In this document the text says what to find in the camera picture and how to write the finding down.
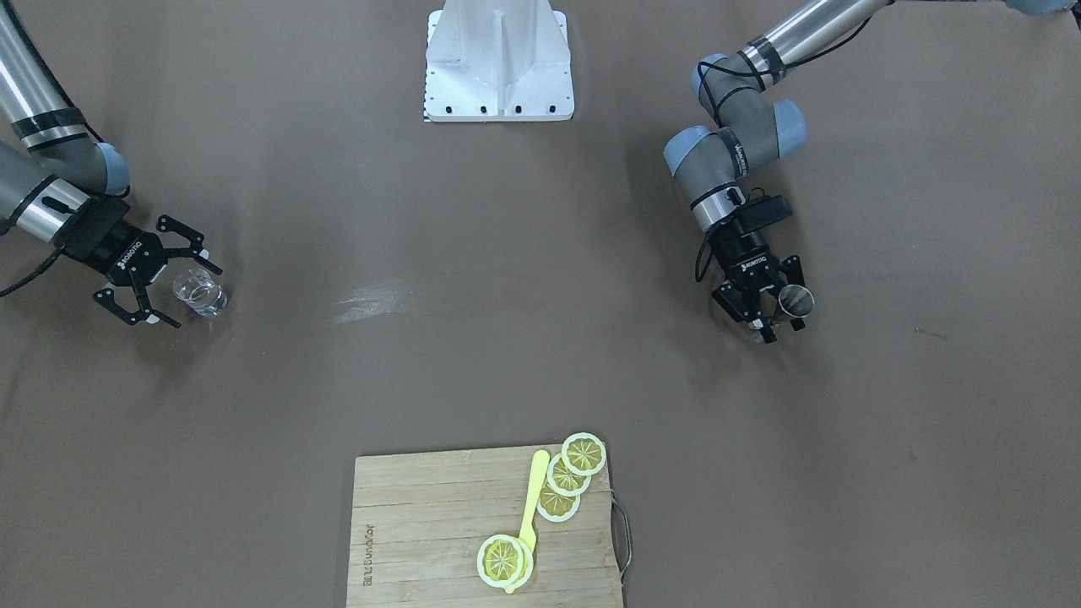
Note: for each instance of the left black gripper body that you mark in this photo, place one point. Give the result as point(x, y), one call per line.
point(741, 251)

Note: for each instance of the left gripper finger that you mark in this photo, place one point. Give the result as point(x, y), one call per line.
point(793, 297)
point(745, 307)

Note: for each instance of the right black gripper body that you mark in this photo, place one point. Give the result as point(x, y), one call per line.
point(108, 244)

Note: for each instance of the small glass cup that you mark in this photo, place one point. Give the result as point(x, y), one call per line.
point(197, 289)

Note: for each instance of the steel jigger measuring cup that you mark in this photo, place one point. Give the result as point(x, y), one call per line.
point(774, 316)

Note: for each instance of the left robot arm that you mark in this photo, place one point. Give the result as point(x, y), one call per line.
point(708, 164)

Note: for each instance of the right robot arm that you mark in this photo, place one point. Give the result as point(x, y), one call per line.
point(68, 187)

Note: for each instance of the lemon slice middle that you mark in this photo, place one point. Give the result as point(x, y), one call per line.
point(564, 481)

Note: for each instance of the lemon slice inner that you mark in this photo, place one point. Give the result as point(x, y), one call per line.
point(556, 507)

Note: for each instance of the lemon slice on knife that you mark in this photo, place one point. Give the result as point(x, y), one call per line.
point(504, 562)

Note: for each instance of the wooden cutting board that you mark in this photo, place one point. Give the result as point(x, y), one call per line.
point(418, 521)

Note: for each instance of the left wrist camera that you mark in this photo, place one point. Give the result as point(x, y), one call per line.
point(756, 214)

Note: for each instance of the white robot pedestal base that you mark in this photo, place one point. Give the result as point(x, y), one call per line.
point(498, 61)

